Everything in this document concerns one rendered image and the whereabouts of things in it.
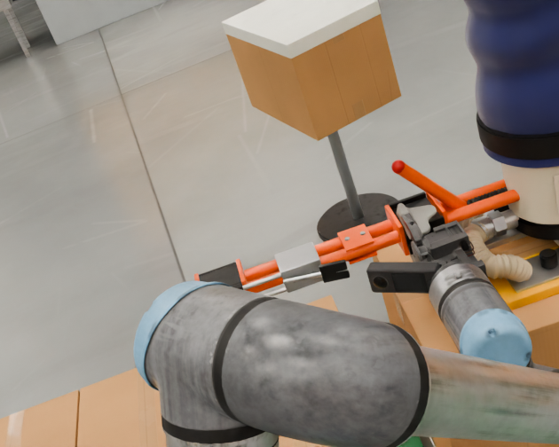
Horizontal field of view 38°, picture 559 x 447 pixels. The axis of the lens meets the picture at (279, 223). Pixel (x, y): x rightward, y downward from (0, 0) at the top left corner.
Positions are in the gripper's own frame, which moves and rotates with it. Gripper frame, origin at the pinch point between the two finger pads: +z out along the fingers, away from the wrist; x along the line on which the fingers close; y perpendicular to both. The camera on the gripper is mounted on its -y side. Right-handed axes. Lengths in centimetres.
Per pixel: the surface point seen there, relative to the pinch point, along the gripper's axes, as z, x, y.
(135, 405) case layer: 63, -66, -75
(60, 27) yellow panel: 714, -107, -159
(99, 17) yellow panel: 718, -113, -120
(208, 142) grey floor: 347, -122, -45
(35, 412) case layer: 75, -66, -106
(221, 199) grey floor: 268, -121, -46
